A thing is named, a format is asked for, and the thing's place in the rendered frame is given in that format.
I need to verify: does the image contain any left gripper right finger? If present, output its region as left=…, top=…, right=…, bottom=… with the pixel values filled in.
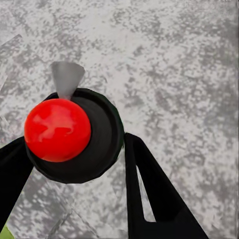
left=124, top=132, right=209, bottom=239

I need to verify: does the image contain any insectifuge atomizer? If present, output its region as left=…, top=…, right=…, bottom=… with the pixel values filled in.
left=24, top=61, right=125, bottom=184

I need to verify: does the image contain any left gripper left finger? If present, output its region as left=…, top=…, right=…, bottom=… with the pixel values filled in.
left=0, top=136, right=34, bottom=233

